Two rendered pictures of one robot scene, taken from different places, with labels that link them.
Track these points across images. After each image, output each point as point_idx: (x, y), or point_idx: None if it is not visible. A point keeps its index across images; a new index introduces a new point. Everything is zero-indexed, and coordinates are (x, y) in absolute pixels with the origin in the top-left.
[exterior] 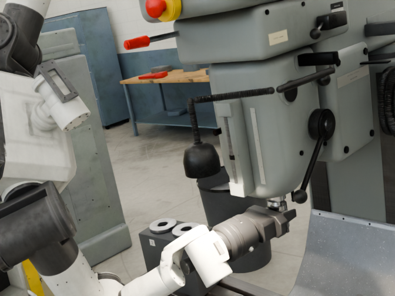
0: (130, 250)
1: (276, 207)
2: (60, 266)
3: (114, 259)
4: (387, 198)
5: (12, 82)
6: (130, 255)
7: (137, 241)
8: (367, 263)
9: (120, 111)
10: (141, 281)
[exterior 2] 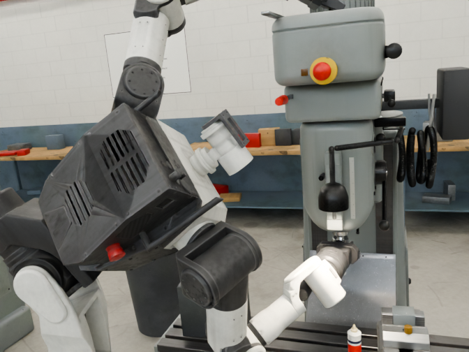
0: (33, 334)
1: (344, 239)
2: (243, 299)
3: (17, 347)
4: (378, 233)
5: (167, 130)
6: (36, 339)
7: (38, 323)
8: (365, 287)
9: None
10: (273, 312)
